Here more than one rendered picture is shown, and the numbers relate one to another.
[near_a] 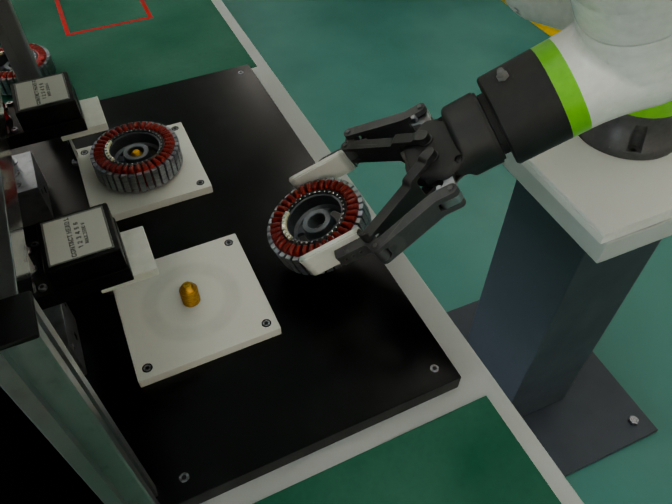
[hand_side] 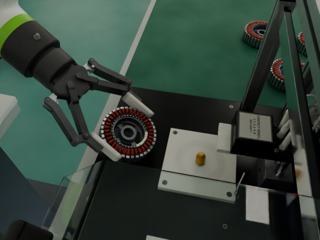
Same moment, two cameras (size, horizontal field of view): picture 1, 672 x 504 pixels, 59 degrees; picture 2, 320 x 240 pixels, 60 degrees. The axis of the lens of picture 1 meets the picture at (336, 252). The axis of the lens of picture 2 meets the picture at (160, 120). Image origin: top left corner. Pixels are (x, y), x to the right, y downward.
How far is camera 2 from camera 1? 0.72 m
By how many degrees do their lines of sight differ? 75
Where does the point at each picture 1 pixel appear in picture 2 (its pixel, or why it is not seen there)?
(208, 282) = (187, 165)
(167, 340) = not seen: hidden behind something
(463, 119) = (62, 55)
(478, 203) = not seen: outside the picture
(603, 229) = (12, 98)
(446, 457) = (149, 79)
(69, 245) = (259, 122)
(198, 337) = (205, 142)
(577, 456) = (47, 187)
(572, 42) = (10, 10)
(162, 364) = not seen: hidden behind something
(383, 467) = (168, 85)
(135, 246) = (225, 138)
